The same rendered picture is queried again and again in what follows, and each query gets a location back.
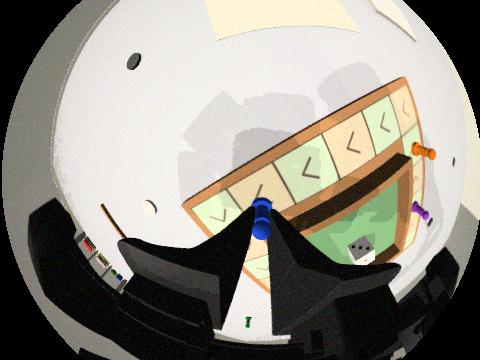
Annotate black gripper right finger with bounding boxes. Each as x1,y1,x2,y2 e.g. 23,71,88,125
267,208,401,336

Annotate white die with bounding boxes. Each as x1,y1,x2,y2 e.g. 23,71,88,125
347,235,375,265

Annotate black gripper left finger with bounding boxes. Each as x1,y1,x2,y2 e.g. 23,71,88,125
117,207,256,331

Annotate purple game pawn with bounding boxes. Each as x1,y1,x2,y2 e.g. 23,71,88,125
412,200,429,220

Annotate orange pawn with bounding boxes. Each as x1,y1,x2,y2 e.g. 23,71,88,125
412,141,436,160

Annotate orange square board track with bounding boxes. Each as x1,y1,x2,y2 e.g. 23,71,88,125
181,76,424,239

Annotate orange flat bar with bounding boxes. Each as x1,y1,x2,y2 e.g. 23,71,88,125
100,204,127,239

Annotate blue pawn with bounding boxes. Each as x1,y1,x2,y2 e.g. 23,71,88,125
251,197,272,240

